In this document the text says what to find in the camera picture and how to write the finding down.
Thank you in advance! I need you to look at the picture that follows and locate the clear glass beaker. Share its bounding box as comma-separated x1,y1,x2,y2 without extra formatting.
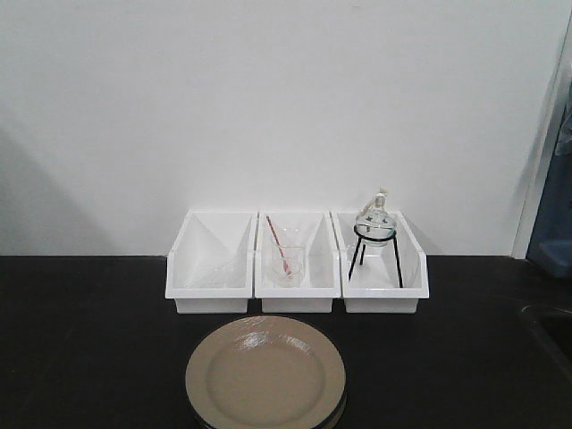
268,226,307,288

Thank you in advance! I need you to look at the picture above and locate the black wire tripod stand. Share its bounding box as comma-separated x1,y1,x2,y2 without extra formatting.
349,225,404,289

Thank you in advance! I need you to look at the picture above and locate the blue-grey drying pegboard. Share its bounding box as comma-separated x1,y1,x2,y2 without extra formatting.
526,75,572,281

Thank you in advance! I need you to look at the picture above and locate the left white plastic bin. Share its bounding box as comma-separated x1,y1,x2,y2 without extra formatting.
164,209,258,314

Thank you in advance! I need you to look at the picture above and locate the black recessed sink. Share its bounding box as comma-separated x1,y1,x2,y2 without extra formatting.
519,305,571,383

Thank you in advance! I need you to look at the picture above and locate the red stirring rod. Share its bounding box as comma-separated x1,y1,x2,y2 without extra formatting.
265,214,292,277

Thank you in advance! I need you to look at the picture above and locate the middle white plastic bin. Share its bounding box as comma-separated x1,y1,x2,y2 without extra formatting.
254,210,341,314

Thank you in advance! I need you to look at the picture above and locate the beige round plate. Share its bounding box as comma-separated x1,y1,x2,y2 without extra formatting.
190,390,348,429
185,315,348,428

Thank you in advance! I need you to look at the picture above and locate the glass alcohol lamp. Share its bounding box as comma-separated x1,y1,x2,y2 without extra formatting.
355,189,396,247

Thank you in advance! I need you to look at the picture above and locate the white plastic bin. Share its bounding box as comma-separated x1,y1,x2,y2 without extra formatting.
164,209,258,314
331,211,430,314
254,210,341,314

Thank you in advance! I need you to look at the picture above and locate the right white plastic bin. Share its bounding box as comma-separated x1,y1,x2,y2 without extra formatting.
331,211,430,314

